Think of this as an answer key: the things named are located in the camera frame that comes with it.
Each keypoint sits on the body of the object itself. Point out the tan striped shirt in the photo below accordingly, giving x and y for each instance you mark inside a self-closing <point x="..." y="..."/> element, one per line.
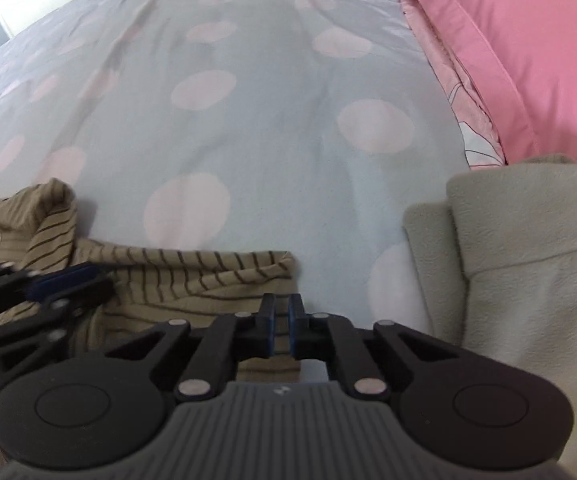
<point x="168" y="280"/>

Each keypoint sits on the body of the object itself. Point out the pink patterned sheet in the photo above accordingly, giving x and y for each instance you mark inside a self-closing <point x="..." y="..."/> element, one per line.
<point x="468" y="110"/>

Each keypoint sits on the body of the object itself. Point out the grey-green fleece garment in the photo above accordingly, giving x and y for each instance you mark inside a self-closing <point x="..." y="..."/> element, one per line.
<point x="518" y="260"/>

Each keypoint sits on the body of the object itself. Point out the bed with polka dot sheet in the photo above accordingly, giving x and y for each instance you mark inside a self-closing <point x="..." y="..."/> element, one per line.
<point x="268" y="135"/>

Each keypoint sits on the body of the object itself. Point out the pink pillow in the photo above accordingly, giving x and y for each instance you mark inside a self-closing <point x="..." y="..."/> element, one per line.
<point x="518" y="35"/>

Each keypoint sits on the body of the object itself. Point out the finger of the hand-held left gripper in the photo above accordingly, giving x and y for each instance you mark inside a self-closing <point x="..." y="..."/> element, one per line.
<point x="28" y="344"/>
<point x="63" y="280"/>

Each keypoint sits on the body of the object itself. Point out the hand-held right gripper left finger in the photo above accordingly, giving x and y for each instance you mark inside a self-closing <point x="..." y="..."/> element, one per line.
<point x="270" y="330"/>

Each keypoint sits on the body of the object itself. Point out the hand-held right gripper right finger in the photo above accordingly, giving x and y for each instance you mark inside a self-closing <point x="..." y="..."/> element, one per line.
<point x="292" y="330"/>

